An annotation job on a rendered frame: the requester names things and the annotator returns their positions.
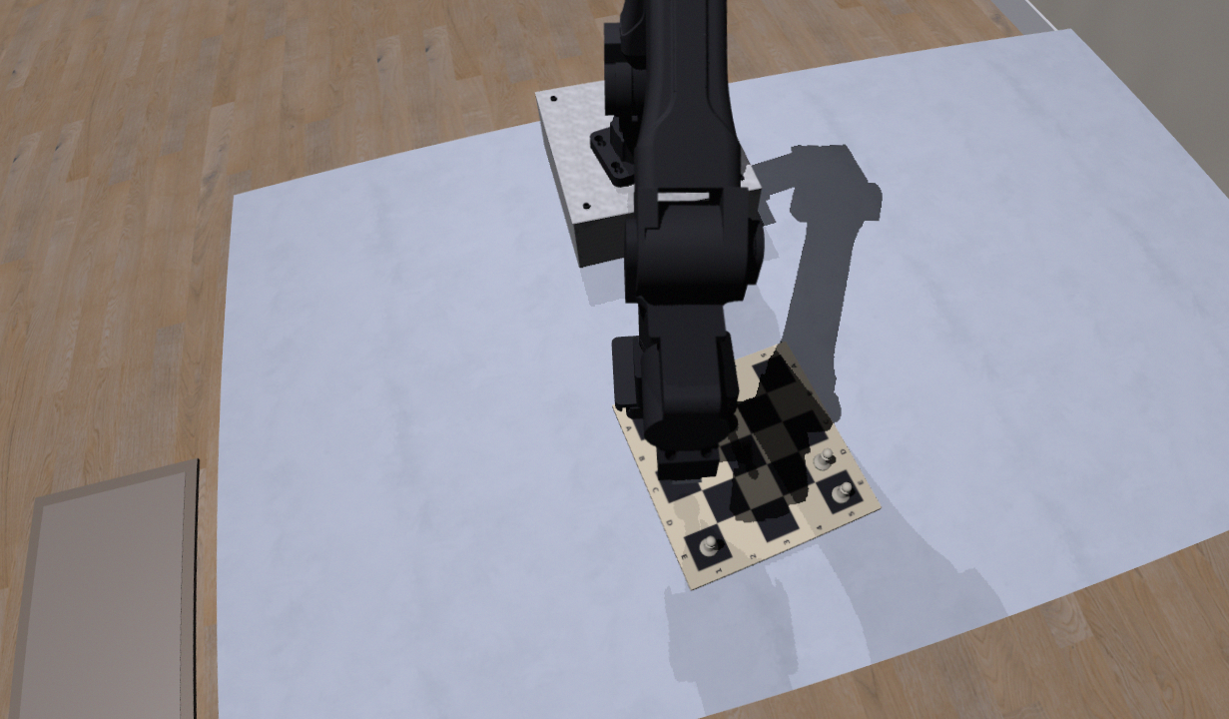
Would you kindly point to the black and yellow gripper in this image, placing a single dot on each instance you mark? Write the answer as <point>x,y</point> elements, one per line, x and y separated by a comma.
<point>624,378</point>

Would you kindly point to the black and cream chessboard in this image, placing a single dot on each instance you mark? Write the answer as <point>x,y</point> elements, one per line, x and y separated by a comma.
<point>772,502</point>

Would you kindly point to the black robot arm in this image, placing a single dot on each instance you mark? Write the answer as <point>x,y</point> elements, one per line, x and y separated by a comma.
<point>683,260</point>

